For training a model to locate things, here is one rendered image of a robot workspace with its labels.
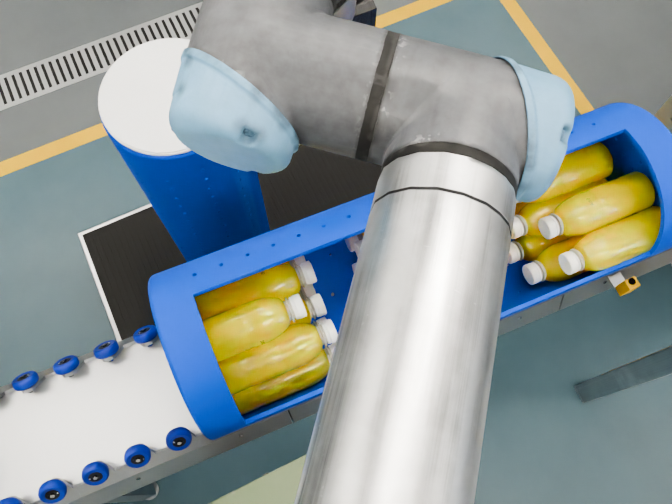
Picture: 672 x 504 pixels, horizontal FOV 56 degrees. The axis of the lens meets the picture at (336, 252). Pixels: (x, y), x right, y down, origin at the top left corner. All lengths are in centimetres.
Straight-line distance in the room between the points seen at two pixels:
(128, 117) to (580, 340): 165
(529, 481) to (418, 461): 196
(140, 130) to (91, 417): 55
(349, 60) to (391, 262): 12
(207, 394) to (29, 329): 151
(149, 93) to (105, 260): 96
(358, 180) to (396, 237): 192
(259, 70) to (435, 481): 22
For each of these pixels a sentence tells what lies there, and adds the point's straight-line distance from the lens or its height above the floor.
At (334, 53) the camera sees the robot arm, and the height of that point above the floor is 185.
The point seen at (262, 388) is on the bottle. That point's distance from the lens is 107.
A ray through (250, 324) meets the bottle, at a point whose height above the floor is 119.
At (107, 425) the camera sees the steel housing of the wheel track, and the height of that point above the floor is 93.
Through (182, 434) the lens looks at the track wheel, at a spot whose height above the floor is 98.
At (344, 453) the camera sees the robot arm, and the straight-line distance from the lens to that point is 27.
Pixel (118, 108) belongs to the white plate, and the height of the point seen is 104.
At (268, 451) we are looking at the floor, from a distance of 214.
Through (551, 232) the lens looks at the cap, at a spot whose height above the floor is 113.
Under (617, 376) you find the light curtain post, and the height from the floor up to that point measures 32.
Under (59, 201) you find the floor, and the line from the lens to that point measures 254.
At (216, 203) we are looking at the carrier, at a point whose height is 78.
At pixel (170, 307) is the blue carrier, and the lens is 96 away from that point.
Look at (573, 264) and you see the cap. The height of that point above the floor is 112.
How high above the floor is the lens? 212
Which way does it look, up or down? 70 degrees down
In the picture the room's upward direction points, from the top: 2 degrees clockwise
